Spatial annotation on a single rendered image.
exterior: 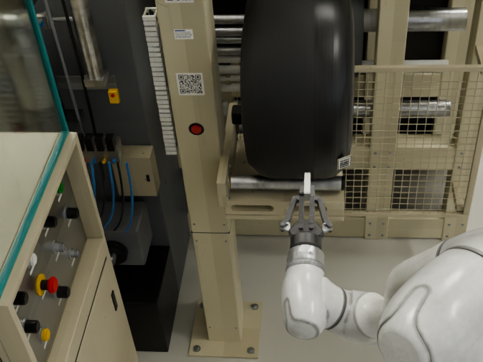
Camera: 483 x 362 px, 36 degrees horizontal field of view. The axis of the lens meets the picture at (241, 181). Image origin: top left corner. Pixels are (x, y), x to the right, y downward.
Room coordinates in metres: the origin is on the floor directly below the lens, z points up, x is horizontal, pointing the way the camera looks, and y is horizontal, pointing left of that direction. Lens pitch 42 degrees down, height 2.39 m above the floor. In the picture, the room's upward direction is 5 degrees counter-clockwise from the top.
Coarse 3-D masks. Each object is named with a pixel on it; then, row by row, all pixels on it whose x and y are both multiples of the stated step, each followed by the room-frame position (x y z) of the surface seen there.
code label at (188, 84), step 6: (180, 78) 1.73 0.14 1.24; (186, 78) 1.72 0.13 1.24; (192, 78) 1.72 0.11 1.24; (198, 78) 1.72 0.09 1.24; (180, 84) 1.73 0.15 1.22; (186, 84) 1.73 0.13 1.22; (192, 84) 1.72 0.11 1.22; (198, 84) 1.72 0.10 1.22; (180, 90) 1.73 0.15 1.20; (186, 90) 1.73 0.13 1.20; (192, 90) 1.72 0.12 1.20; (198, 90) 1.72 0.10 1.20
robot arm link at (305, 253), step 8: (296, 248) 1.16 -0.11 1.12; (304, 248) 1.16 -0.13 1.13; (312, 248) 1.15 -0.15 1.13; (288, 256) 1.15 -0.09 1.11; (296, 256) 1.14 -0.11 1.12; (304, 256) 1.13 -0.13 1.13; (312, 256) 1.13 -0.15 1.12; (320, 256) 1.14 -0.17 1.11; (288, 264) 1.13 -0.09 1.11; (320, 264) 1.12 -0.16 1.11
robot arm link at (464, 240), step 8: (472, 232) 0.83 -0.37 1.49; (480, 232) 0.81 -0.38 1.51; (448, 240) 0.85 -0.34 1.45; (456, 240) 0.82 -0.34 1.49; (464, 240) 0.79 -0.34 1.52; (472, 240) 0.78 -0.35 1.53; (480, 240) 0.77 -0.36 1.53; (448, 248) 0.78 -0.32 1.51; (456, 248) 0.76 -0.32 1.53; (464, 248) 0.76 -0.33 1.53; (472, 248) 0.75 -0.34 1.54; (480, 248) 0.75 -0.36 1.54
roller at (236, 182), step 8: (232, 176) 1.66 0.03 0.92; (240, 176) 1.65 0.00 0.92; (248, 176) 1.65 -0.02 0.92; (256, 176) 1.65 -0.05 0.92; (336, 176) 1.62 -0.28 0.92; (232, 184) 1.64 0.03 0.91; (240, 184) 1.63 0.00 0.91; (248, 184) 1.63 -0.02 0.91; (256, 184) 1.63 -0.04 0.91; (264, 184) 1.62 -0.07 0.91; (272, 184) 1.62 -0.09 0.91; (280, 184) 1.62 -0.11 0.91; (288, 184) 1.61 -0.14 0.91; (296, 184) 1.61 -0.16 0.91; (312, 184) 1.60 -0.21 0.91; (320, 184) 1.60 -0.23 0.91; (328, 184) 1.60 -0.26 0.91; (336, 184) 1.59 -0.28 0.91; (344, 184) 1.59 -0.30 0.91
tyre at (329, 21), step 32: (256, 0) 1.77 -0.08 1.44; (288, 0) 1.74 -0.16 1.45; (320, 0) 1.72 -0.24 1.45; (256, 32) 1.65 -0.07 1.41; (288, 32) 1.63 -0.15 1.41; (320, 32) 1.62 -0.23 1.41; (352, 32) 1.66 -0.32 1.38; (256, 64) 1.58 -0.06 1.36; (288, 64) 1.57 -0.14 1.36; (320, 64) 1.56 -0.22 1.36; (352, 64) 1.59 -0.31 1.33; (256, 96) 1.54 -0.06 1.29; (288, 96) 1.52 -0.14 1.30; (320, 96) 1.51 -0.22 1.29; (352, 96) 1.55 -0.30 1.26; (256, 128) 1.51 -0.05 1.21; (288, 128) 1.49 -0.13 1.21; (320, 128) 1.48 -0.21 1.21; (352, 128) 1.55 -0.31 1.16; (256, 160) 1.53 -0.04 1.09; (288, 160) 1.50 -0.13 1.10; (320, 160) 1.49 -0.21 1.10
